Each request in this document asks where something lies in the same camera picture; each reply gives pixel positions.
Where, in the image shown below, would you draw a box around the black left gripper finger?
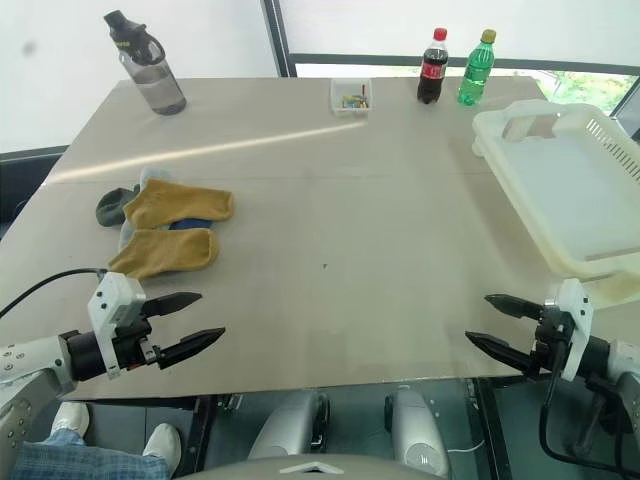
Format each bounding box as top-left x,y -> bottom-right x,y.
157,326 -> 227,371
143,292 -> 203,319

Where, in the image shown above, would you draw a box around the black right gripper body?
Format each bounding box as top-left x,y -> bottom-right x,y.
529,304 -> 576,376

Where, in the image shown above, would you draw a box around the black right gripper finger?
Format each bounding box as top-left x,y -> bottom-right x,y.
464,331 -> 542,377
483,294 -> 546,322

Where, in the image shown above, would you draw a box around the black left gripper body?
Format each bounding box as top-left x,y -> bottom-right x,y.
112,299 -> 166,374

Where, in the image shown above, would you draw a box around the mustard yellow sock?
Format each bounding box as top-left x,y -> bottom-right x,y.
122,178 -> 235,231
107,228 -> 220,280

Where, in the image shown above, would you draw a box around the white plastic basket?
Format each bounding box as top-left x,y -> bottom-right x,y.
471,98 -> 640,281

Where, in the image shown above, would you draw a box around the small clear plastic box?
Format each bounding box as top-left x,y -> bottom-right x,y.
329,77 -> 374,119

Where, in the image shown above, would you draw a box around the blue sock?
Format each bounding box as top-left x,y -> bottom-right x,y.
167,217 -> 216,233

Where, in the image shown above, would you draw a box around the white shoe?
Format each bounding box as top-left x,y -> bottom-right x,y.
52,402 -> 91,444
142,423 -> 182,474

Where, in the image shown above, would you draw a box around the dark green sock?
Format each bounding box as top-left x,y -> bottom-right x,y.
95,183 -> 142,229

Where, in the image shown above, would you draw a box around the silver rounded robot leg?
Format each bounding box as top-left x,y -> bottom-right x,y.
248,389 -> 331,461
384,387 -> 451,479

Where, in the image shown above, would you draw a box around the person's leg in blue jeans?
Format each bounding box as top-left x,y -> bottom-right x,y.
9,428 -> 171,480

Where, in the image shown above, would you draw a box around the light grey sock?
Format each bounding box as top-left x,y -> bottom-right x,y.
118,167 -> 177,251

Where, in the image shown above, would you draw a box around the grey robot torso with chevron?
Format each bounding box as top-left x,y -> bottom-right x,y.
174,452 -> 436,480

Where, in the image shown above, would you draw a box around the dark chair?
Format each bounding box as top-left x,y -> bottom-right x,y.
0,144 -> 71,229

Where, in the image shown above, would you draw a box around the grey water bottle black lid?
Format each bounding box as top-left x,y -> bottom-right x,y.
103,8 -> 188,116

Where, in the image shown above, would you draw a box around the green soda bottle yellow cap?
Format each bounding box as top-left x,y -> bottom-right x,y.
457,28 -> 498,107

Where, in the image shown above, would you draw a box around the cola bottle red cap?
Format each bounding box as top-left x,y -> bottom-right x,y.
417,27 -> 450,105

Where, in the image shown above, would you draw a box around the colourful small clips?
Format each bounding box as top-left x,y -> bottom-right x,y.
339,85 -> 370,111

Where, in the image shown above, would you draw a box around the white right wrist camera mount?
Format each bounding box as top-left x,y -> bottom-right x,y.
544,278 -> 595,382

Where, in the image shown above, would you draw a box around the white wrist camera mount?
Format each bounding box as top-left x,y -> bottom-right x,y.
87,272 -> 148,380
544,278 -> 595,382

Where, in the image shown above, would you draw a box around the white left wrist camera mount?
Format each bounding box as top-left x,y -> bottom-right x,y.
87,272 -> 148,380

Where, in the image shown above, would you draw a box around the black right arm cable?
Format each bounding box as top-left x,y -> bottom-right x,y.
538,339 -> 640,476

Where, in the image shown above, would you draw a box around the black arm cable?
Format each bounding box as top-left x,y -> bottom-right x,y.
0,268 -> 109,319
538,339 -> 640,476

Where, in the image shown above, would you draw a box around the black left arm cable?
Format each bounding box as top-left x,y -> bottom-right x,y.
0,268 -> 109,319

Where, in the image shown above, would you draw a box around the black window frame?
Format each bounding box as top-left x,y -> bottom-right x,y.
263,0 -> 640,79

